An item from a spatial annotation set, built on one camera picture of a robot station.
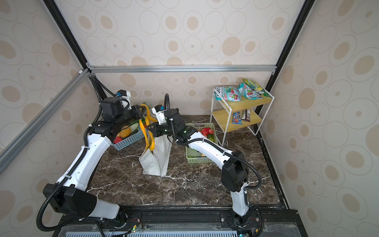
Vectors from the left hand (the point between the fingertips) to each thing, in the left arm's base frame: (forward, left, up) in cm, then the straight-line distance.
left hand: (148, 104), depth 72 cm
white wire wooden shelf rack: (+2, -43, -9) cm, 44 cm away
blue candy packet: (+11, -50, -22) cm, 56 cm away
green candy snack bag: (+14, -42, -4) cm, 44 cm away
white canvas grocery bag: (-16, +1, -29) cm, 34 cm away
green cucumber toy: (-5, +3, -6) cm, 8 cm away
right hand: (-7, +1, -9) cm, 12 cm away
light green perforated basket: (-8, -23, -38) cm, 45 cm away
